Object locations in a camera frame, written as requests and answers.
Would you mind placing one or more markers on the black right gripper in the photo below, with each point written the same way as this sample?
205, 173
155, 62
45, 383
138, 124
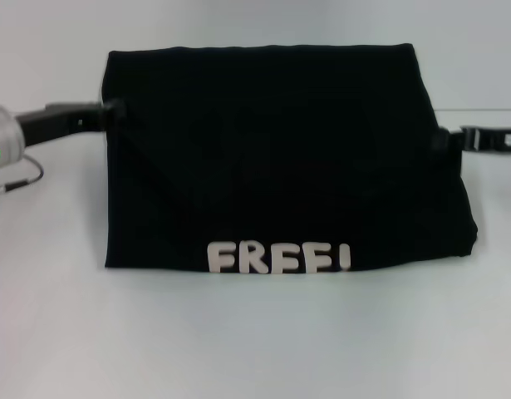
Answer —
492, 139

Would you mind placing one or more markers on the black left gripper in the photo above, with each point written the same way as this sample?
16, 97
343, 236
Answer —
60, 120

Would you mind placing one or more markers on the black shirt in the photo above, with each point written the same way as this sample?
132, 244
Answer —
280, 145

